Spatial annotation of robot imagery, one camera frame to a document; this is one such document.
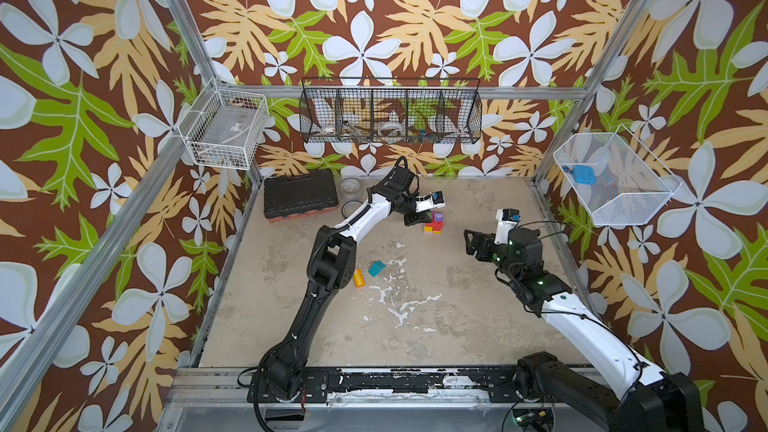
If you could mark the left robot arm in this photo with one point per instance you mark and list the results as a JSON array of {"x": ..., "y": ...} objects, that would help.
[{"x": 330, "y": 268}]

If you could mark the red rectangular block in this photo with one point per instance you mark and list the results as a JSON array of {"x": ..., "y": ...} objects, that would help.
[{"x": 437, "y": 227}]

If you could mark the black wire basket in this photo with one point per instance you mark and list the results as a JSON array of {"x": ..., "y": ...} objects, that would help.
[{"x": 390, "y": 110}]

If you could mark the clear plastic cup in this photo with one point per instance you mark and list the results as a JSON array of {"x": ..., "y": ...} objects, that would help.
[{"x": 350, "y": 189}]

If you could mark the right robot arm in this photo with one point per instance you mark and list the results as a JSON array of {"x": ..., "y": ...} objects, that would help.
[{"x": 634, "y": 394}]

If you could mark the blue object in basket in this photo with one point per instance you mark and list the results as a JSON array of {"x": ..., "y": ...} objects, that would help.
[{"x": 583, "y": 175}]

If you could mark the teal block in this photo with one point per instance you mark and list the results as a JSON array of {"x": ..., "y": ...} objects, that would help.
[{"x": 376, "y": 268}]

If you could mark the white wire basket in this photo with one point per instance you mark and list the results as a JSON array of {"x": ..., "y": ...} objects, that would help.
[{"x": 223, "y": 127}]

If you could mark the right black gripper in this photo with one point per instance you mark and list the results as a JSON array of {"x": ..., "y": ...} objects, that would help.
[{"x": 480, "y": 241}]

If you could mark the black tool case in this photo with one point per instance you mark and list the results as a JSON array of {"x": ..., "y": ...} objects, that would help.
[{"x": 289, "y": 196}]

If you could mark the orange supermarket block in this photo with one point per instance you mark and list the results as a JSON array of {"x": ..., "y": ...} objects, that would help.
[{"x": 358, "y": 278}]

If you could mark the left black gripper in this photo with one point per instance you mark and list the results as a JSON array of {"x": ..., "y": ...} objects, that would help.
[{"x": 419, "y": 217}]

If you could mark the aluminium frame structure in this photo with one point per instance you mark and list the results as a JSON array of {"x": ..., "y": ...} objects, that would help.
[{"x": 93, "y": 90}]

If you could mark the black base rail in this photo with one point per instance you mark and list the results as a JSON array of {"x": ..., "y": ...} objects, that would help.
[{"x": 318, "y": 384}]

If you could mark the white mesh basket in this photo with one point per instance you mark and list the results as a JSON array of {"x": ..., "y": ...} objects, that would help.
[{"x": 633, "y": 184}]

